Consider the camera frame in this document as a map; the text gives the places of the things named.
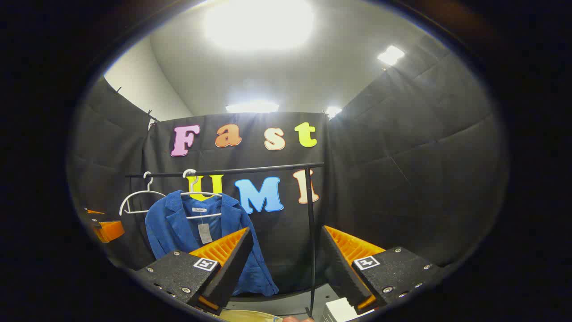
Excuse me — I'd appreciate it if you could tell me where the large ceiling light panel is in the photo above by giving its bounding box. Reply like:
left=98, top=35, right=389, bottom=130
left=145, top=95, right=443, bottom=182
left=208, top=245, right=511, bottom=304
left=203, top=0, right=315, bottom=51

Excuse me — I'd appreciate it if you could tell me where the white plastic box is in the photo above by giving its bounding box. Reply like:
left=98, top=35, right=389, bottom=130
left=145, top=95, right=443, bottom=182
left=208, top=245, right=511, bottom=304
left=322, top=297, right=376, bottom=322

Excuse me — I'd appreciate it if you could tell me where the black metal clothes rack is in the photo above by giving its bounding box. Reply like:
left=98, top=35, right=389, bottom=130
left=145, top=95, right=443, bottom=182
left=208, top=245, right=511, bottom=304
left=125, top=162, right=325, bottom=319

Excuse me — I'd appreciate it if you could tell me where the blue corduroy jacket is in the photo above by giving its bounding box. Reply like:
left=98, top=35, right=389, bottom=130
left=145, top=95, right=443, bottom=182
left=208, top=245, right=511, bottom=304
left=144, top=190, right=280, bottom=297

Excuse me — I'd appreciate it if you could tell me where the white clothes hanger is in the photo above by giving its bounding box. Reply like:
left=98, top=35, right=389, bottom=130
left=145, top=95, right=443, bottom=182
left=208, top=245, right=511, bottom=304
left=180, top=169, right=223, bottom=220
left=119, top=171, right=168, bottom=217

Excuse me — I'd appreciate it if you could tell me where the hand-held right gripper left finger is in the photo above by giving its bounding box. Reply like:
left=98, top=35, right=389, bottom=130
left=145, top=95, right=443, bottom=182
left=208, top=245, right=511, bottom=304
left=134, top=227, right=254, bottom=316

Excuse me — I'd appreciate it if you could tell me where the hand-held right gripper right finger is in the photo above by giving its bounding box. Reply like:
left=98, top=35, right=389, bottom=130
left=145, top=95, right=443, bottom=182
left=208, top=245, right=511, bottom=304
left=319, top=225, right=444, bottom=314

